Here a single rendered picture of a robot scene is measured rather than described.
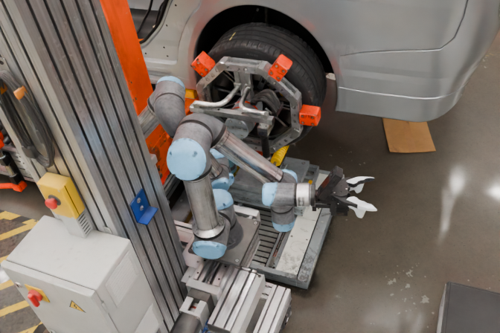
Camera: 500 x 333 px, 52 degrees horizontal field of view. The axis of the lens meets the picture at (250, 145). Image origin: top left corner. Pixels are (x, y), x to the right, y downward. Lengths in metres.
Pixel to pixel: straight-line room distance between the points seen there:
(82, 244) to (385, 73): 1.56
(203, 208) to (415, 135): 2.30
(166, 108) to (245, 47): 0.70
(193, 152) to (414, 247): 1.85
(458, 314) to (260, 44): 1.49
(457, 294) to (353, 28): 1.27
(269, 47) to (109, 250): 1.29
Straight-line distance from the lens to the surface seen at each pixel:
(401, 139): 3.68
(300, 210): 3.02
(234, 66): 2.45
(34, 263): 1.68
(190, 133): 1.54
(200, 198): 1.65
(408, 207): 3.25
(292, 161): 3.18
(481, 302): 2.53
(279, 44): 2.50
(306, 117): 2.48
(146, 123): 2.09
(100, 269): 1.58
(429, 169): 3.50
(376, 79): 2.54
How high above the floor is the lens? 2.43
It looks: 41 degrees down
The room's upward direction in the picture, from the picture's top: 8 degrees counter-clockwise
